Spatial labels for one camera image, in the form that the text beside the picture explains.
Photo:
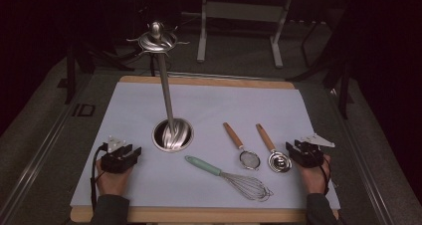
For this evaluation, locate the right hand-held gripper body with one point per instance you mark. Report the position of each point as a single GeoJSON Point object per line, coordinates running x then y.
{"type": "Point", "coordinates": [310, 157]}

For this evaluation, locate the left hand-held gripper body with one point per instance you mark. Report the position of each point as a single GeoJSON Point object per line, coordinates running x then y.
{"type": "Point", "coordinates": [114, 163]}

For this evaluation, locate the steel utensil rack with hooks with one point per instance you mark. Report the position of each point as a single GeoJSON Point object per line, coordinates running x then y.
{"type": "Point", "coordinates": [166, 95]}

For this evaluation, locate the person's left hand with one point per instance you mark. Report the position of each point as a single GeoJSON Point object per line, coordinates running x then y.
{"type": "Point", "coordinates": [112, 183]}

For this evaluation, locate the person's right hand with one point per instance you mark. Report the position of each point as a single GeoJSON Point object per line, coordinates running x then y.
{"type": "Point", "coordinates": [315, 180]}

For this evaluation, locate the black metal stand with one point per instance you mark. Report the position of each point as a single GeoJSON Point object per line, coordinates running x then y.
{"type": "Point", "coordinates": [345, 92]}
{"type": "Point", "coordinates": [70, 75]}

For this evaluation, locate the pale lilac table sheet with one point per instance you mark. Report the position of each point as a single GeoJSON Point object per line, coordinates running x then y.
{"type": "Point", "coordinates": [205, 102]}

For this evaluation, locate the white metal stand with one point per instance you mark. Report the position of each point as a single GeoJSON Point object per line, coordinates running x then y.
{"type": "Point", "coordinates": [244, 12]}

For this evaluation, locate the black rectangular floor bracket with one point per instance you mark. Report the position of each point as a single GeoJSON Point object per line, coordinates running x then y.
{"type": "Point", "coordinates": [83, 110]}

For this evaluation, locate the metal floor rail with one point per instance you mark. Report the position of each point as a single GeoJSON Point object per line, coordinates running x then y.
{"type": "Point", "coordinates": [368, 185]}
{"type": "Point", "coordinates": [33, 165]}

